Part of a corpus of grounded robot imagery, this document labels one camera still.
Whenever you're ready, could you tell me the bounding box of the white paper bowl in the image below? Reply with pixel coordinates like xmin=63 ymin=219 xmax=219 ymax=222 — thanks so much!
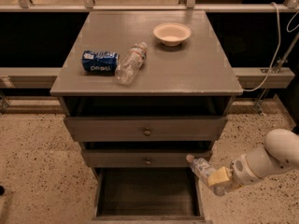
xmin=153 ymin=22 xmax=192 ymax=47

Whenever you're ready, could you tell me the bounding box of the grey top drawer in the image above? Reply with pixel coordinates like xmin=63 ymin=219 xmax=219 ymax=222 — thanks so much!
xmin=64 ymin=116 xmax=227 ymax=142

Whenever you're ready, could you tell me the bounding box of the clear bottle red label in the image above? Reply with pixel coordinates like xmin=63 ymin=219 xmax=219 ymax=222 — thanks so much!
xmin=115 ymin=42 xmax=148 ymax=85

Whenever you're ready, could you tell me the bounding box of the metal railing frame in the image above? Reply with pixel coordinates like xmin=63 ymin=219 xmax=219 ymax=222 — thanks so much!
xmin=0 ymin=0 xmax=299 ymax=91

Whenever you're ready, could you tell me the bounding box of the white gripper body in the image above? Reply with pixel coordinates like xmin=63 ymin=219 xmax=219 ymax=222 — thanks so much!
xmin=230 ymin=154 xmax=261 ymax=186

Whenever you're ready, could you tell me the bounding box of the grey middle drawer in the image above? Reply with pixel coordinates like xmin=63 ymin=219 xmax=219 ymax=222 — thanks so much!
xmin=81 ymin=149 xmax=212 ymax=168

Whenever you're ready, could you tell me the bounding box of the white cable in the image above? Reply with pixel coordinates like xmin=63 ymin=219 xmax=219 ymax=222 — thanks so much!
xmin=242 ymin=1 xmax=299 ymax=93

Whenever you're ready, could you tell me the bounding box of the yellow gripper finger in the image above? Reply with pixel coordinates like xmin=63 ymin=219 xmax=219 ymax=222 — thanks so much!
xmin=207 ymin=166 xmax=232 ymax=187
xmin=227 ymin=182 xmax=242 ymax=192

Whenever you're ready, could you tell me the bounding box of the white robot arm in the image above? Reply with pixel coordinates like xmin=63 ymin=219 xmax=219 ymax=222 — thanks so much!
xmin=207 ymin=129 xmax=299 ymax=196

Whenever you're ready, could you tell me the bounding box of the grey open bottom drawer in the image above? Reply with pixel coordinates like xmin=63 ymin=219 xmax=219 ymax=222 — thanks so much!
xmin=90 ymin=168 xmax=213 ymax=224

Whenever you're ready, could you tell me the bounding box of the clear bottle blue label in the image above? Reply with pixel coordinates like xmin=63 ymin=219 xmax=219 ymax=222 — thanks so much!
xmin=186 ymin=154 xmax=231 ymax=197

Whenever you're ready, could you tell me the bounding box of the grey wooden drawer cabinet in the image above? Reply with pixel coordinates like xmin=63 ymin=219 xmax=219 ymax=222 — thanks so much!
xmin=50 ymin=10 xmax=244 ymax=224

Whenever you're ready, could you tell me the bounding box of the blue pepsi can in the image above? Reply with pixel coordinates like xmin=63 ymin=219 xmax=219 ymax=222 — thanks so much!
xmin=81 ymin=50 xmax=119 ymax=73

